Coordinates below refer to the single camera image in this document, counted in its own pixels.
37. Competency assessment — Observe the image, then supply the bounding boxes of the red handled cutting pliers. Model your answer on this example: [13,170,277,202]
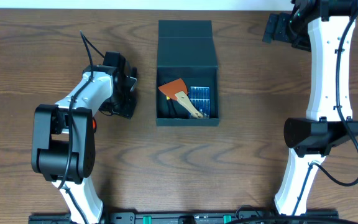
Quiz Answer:
[93,118,98,133]

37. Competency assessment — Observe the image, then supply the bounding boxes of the orange scraper wooden handle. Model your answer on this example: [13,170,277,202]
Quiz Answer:
[158,78,204,119]

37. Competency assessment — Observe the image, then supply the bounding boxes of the black box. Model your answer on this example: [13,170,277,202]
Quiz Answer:
[156,20,219,126]

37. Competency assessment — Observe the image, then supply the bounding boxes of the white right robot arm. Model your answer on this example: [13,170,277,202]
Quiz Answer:
[262,0,358,216]

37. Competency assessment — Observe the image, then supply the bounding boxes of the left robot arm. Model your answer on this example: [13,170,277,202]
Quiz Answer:
[29,52,137,223]

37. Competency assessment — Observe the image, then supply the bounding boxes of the black yellow screwdriver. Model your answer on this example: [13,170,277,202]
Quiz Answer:
[166,96,177,118]

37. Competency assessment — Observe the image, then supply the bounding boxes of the blue drill bit case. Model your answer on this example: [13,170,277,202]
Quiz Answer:
[188,86,211,119]

